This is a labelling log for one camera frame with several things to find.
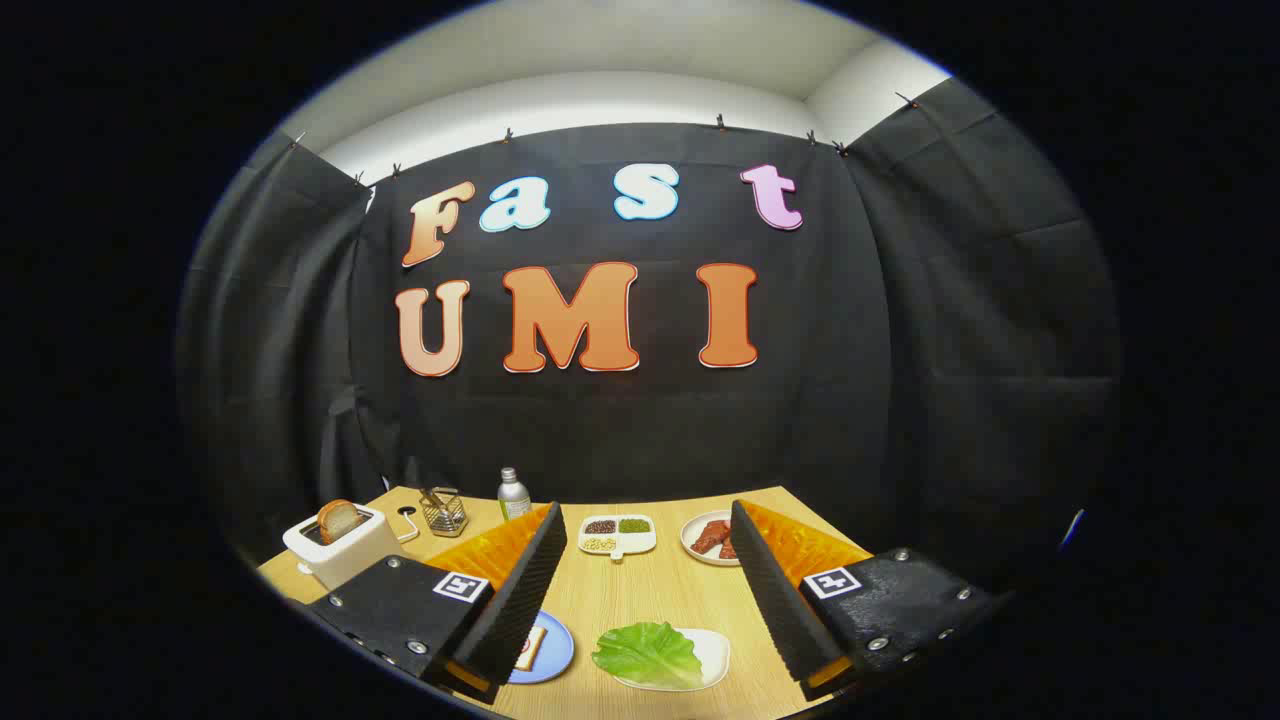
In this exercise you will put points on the round white plate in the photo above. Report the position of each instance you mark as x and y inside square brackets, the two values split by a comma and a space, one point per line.
[690, 545]

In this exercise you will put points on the pale square bread slice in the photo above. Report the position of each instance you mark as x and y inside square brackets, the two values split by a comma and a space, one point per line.
[530, 648]

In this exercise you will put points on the silver bottle with green label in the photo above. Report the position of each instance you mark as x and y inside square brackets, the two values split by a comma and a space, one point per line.
[513, 498]

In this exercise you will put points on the green lettuce leaf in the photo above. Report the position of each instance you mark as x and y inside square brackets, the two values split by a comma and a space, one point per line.
[645, 655]

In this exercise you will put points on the white toaster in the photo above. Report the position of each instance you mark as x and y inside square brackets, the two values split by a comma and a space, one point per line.
[350, 558]

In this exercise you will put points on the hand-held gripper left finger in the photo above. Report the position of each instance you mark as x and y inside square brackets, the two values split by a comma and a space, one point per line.
[525, 590]

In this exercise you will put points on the white divided dish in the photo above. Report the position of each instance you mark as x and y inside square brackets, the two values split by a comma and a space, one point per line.
[640, 543]

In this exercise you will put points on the brown-crusted bread slice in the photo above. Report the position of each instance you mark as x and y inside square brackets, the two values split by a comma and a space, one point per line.
[340, 520]

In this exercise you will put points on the white square plate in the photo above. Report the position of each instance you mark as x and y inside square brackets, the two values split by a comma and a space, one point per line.
[715, 650]

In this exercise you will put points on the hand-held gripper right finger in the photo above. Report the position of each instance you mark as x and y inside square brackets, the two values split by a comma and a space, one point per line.
[770, 600]

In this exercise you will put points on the dark red meat piece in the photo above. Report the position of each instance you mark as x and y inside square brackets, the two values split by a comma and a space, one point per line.
[728, 549]
[710, 535]

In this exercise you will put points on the blue round plate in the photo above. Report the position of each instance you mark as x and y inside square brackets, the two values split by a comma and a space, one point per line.
[558, 645]

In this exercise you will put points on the pile of dark beans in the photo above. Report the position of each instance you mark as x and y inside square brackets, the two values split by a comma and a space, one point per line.
[600, 526]

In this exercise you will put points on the pile of green beans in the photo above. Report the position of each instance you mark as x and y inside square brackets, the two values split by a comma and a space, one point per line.
[634, 525]

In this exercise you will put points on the pile of pale beans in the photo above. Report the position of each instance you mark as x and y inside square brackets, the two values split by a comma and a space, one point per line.
[598, 544]

